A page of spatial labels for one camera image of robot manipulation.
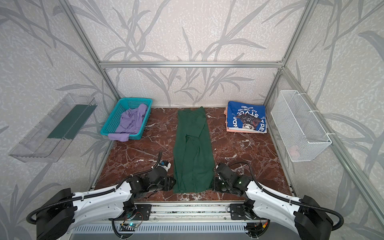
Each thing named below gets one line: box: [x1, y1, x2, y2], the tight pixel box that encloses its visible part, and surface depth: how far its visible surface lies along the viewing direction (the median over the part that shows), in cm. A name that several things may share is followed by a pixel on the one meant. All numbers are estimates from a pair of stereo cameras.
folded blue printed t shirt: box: [227, 101, 267, 132], surface depth 108 cm
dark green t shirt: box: [173, 107, 216, 194], surface depth 94 cm
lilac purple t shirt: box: [108, 103, 148, 142], surface depth 109 cm
